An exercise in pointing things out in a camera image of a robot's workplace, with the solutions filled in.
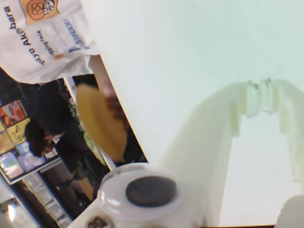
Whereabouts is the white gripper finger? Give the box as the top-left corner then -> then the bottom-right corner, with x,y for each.
68,80 -> 260,228
259,77 -> 304,183

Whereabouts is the background person in black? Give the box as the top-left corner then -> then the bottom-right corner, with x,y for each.
24,80 -> 97,205

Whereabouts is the yellow plate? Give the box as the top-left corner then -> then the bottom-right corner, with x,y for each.
75,84 -> 127,164

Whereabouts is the colourful picture display board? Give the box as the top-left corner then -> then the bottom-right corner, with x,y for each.
0,99 -> 63,186

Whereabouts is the person's hand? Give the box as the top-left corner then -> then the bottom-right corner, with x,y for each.
101,85 -> 131,129

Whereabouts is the grey storage shelf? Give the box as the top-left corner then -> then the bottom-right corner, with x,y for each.
22,171 -> 75,227

